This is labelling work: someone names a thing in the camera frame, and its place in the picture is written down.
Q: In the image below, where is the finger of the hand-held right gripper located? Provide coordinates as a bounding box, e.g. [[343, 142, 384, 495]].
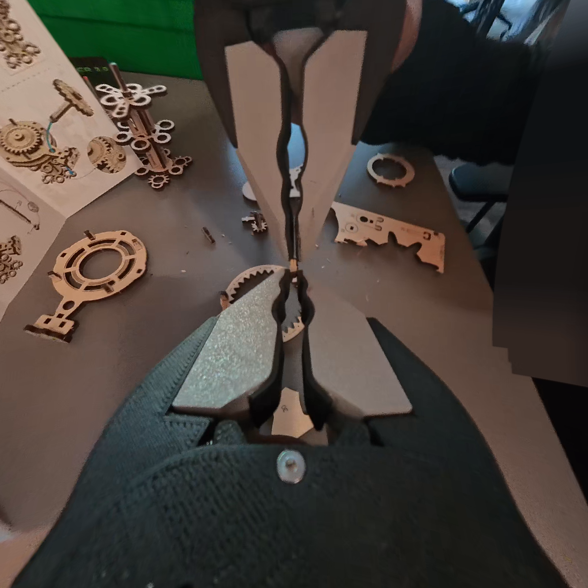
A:
[[298, 30, 368, 262], [224, 42, 296, 262]]

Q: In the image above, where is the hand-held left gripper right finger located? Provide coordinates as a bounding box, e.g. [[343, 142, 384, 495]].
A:
[[294, 269, 413, 432]]

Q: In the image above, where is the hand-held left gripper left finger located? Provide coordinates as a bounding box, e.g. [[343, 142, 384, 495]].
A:
[[171, 269, 293, 430]]

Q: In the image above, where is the wooden internal gear ring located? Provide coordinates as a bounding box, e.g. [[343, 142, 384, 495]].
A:
[[220, 264, 307, 344]]

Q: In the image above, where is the wooden model with loop arms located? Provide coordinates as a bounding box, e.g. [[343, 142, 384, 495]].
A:
[[94, 62, 194, 191]]

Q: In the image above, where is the person's right forearm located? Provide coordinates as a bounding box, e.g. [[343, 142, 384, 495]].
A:
[[360, 0, 547, 168]]

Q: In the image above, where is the person's right hand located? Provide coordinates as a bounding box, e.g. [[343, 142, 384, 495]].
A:
[[393, 0, 424, 74]]

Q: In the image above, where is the square wooden offcut gear cutout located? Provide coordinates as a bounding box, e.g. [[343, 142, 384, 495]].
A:
[[271, 388, 319, 438]]

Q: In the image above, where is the green plastic bin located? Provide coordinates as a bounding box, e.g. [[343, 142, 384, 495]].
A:
[[28, 0, 205, 81]]

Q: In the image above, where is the long wooden offcut sheet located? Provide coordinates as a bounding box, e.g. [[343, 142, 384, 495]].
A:
[[288, 166, 446, 275]]

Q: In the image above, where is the black printed box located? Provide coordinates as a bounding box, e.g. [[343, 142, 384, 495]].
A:
[[69, 56, 113, 88]]

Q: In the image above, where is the black office chair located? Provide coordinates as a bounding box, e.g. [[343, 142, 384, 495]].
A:
[[448, 163, 511, 249]]

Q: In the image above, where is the folded instruction leaflet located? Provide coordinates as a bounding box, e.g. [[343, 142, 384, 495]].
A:
[[0, 0, 144, 322]]

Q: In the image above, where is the thin spiked wooden ring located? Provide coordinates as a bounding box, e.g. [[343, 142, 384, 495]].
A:
[[367, 153, 416, 188]]

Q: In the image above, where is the round wooden frame with handle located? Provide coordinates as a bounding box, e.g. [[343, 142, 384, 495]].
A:
[[24, 230, 149, 343]]

